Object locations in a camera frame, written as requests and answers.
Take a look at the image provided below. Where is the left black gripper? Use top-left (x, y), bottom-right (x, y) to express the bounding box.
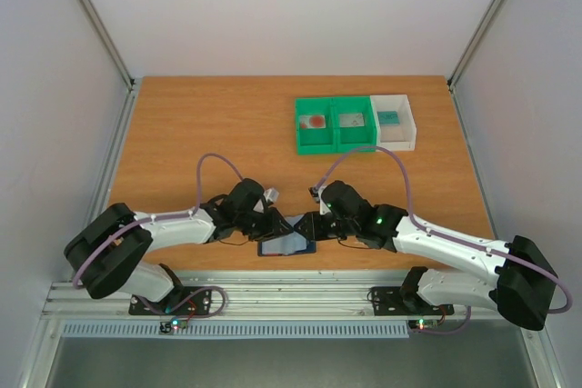
top-left (236, 208), bottom-right (294, 243)

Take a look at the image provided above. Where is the dark blue card holder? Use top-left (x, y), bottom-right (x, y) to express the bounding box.
top-left (257, 232), bottom-right (316, 257)

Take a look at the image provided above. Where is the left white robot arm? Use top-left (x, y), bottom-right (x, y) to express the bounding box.
top-left (64, 178), bottom-right (293, 313)

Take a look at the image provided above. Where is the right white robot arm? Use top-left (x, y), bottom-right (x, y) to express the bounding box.
top-left (294, 181), bottom-right (557, 331)

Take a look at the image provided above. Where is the red patterned card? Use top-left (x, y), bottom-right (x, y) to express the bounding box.
top-left (298, 114), bottom-right (326, 130)

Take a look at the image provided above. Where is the grey card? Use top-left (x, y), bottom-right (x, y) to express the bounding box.
top-left (339, 113), bottom-right (366, 128)

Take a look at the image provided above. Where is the teal card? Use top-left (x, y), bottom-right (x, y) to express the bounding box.
top-left (376, 111), bottom-right (400, 126)

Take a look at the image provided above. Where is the left green bin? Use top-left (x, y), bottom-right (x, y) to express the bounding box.
top-left (295, 97), bottom-right (336, 155)

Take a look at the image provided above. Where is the green bin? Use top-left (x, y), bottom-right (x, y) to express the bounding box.
top-left (333, 95), bottom-right (377, 153)
top-left (295, 97), bottom-right (336, 155)

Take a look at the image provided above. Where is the middle green bin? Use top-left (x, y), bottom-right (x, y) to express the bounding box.
top-left (333, 95), bottom-right (377, 153)

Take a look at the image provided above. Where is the white bin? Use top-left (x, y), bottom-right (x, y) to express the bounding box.
top-left (370, 95), bottom-right (416, 152)

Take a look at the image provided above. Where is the right circuit board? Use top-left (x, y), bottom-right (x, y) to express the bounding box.
top-left (408, 318), bottom-right (443, 332)

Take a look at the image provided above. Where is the circuit board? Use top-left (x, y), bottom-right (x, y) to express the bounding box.
top-left (408, 318), bottom-right (443, 332)
top-left (158, 319), bottom-right (188, 334)

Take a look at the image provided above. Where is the left circuit board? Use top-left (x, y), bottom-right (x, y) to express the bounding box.
top-left (158, 319), bottom-right (188, 334)

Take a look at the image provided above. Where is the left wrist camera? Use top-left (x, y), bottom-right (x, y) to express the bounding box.
top-left (259, 188), bottom-right (279, 212)

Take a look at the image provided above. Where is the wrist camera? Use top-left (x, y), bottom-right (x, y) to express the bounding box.
top-left (259, 188), bottom-right (279, 212)
top-left (308, 184), bottom-right (329, 215)

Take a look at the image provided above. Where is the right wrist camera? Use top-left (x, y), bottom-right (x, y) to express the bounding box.
top-left (308, 184), bottom-right (329, 215)

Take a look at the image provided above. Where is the aluminium front rail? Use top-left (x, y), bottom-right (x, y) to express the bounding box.
top-left (40, 269), bottom-right (542, 322)

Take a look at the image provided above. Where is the grey slotted cable duct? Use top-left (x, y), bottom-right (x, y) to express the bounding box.
top-left (61, 320), bottom-right (409, 340)

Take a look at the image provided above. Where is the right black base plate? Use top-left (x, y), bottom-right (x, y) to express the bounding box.
top-left (366, 286), bottom-right (455, 316)

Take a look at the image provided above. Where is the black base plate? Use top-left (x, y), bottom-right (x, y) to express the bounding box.
top-left (128, 286), bottom-right (227, 318)
top-left (366, 286), bottom-right (455, 316)

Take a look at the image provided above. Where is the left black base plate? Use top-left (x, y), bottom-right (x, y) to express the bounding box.
top-left (128, 286), bottom-right (227, 318)

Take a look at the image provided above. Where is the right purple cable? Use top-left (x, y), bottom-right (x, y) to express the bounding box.
top-left (317, 145), bottom-right (574, 314)

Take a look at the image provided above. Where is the purple cable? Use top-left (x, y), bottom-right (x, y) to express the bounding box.
top-left (72, 154), bottom-right (245, 289)
top-left (317, 145), bottom-right (574, 314)

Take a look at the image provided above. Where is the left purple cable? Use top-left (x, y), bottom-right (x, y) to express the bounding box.
top-left (72, 154), bottom-right (245, 289)

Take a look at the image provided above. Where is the left aluminium frame post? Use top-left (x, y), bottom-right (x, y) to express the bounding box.
top-left (50, 0), bottom-right (137, 94)

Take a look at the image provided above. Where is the aluminium frame post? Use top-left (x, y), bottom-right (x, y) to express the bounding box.
top-left (446, 0), bottom-right (536, 92)
top-left (50, 0), bottom-right (137, 94)

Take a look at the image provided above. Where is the right aluminium frame post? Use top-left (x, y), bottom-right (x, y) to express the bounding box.
top-left (446, 0), bottom-right (536, 92)

